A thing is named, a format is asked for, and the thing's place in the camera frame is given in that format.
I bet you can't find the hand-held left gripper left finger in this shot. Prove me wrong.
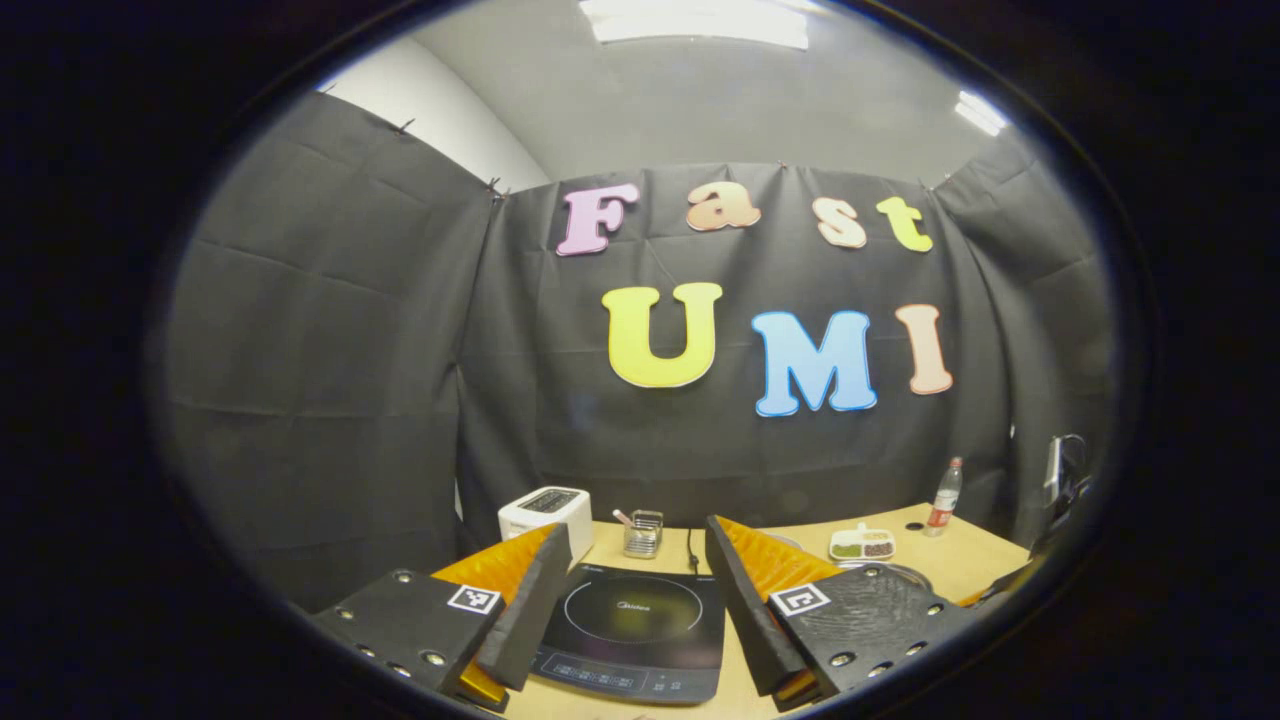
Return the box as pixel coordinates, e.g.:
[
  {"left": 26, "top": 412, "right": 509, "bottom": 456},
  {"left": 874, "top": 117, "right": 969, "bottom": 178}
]
[{"left": 310, "top": 522, "right": 573, "bottom": 713}]

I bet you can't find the steel pot with black handles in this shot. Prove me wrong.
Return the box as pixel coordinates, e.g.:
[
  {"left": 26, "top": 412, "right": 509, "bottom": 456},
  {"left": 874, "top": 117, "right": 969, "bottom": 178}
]
[{"left": 840, "top": 560, "right": 933, "bottom": 593}]

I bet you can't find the white toaster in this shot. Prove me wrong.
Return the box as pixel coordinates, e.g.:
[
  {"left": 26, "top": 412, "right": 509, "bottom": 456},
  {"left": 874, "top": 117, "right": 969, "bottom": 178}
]
[{"left": 498, "top": 486, "right": 595, "bottom": 561}]

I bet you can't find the small metal wire basket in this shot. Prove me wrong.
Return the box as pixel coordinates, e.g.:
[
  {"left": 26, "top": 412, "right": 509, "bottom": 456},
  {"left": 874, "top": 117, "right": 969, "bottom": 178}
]
[{"left": 623, "top": 509, "right": 664, "bottom": 559}]

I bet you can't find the black backdrop cloth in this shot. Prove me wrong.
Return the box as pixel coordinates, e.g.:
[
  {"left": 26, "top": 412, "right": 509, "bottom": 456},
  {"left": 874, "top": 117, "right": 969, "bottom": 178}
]
[{"left": 165, "top": 92, "right": 1116, "bottom": 611}]

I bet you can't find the black induction cooktop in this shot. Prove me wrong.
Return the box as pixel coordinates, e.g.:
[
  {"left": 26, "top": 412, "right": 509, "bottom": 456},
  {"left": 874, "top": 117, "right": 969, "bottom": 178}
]
[{"left": 530, "top": 563, "right": 727, "bottom": 705}]

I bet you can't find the clear plastic water bottle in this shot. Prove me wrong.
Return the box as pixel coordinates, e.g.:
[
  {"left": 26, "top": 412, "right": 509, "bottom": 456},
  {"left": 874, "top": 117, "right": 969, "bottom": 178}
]
[{"left": 925, "top": 457, "right": 964, "bottom": 538}]

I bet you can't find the small ceiling light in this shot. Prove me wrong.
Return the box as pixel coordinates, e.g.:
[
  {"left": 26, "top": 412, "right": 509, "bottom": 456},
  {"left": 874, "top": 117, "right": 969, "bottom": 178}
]
[{"left": 955, "top": 90, "right": 1011, "bottom": 138}]

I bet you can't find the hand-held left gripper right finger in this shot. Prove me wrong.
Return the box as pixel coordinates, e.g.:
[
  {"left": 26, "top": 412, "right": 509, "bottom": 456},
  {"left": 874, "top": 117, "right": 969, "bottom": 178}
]
[{"left": 705, "top": 515, "right": 976, "bottom": 713}]

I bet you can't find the white divided dish of beans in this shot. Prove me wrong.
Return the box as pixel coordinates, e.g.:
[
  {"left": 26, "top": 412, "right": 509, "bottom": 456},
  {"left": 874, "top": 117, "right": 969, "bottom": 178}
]
[{"left": 828, "top": 522, "right": 897, "bottom": 563}]

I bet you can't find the long ceiling light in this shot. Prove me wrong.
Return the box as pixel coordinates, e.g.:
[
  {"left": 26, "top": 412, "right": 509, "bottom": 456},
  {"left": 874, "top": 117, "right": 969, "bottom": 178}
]
[{"left": 580, "top": 0, "right": 809, "bottom": 51}]

